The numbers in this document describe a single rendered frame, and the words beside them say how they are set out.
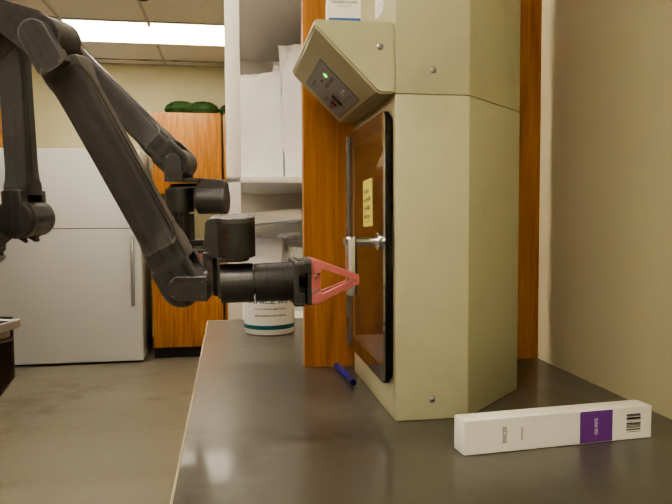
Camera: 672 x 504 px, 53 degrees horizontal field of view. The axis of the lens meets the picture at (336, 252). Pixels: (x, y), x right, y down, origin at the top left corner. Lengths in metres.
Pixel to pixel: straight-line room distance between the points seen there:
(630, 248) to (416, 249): 0.41
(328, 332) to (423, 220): 0.44
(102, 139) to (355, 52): 0.37
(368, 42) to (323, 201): 0.43
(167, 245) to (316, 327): 0.46
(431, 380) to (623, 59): 0.64
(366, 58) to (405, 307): 0.36
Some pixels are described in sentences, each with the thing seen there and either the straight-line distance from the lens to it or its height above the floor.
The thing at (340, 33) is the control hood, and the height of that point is 1.49.
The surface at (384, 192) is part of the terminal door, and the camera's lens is 0.97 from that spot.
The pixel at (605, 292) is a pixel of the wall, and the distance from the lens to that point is 1.30.
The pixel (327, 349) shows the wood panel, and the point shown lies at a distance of 1.34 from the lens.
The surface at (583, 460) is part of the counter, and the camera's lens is 0.91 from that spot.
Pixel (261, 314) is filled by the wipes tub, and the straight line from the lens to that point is 1.69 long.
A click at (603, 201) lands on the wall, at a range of 1.30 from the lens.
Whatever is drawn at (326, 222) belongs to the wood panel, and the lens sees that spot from 1.32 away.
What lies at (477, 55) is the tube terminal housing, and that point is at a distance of 1.04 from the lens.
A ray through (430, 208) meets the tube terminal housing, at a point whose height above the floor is 1.25.
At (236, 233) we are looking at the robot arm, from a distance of 0.95.
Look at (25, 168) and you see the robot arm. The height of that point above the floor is 1.34.
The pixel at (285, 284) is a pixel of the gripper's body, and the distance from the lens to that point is 0.97.
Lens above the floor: 1.24
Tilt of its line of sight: 3 degrees down
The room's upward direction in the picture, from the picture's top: straight up
